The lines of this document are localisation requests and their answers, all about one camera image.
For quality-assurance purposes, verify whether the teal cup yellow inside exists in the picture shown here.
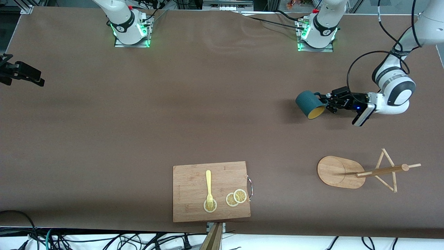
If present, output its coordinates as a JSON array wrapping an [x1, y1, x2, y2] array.
[[295, 90, 328, 120]]

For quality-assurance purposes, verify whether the wooden cup rack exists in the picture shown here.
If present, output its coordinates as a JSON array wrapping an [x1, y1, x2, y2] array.
[[317, 148, 422, 193]]

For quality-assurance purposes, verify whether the colourful toy pile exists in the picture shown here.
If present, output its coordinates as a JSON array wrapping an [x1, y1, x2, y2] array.
[[287, 0, 313, 9]]

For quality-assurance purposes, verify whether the brown table cover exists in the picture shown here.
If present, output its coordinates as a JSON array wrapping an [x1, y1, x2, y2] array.
[[0, 6, 444, 239]]

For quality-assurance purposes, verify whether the yellow plastic fork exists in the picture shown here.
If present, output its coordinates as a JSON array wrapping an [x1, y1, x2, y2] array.
[[205, 170, 214, 210]]

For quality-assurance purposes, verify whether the wooden beam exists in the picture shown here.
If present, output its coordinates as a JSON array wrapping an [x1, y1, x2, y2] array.
[[199, 222, 223, 250]]

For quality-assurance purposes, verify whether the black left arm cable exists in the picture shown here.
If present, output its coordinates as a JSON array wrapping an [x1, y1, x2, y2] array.
[[346, 0, 424, 93]]

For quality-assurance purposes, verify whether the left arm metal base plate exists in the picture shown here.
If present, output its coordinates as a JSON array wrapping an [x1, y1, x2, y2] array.
[[297, 19, 334, 52]]

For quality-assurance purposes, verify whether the short black power cable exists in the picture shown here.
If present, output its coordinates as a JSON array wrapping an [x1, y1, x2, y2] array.
[[276, 10, 309, 22]]

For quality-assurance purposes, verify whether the long black power cable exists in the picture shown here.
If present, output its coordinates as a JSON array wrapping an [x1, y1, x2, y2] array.
[[239, 12, 306, 31]]

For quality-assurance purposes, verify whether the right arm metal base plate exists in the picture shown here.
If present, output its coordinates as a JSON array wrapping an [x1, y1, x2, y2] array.
[[114, 16, 151, 48]]

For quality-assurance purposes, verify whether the black looped cable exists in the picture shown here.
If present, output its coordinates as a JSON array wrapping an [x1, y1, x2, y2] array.
[[0, 210, 39, 243]]

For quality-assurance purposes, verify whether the wooden cutting board metal handle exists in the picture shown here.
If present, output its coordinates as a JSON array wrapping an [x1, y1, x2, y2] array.
[[173, 161, 253, 223]]

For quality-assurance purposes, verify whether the metal clamp bracket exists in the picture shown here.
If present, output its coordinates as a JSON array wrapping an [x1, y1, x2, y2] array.
[[206, 222, 226, 234]]

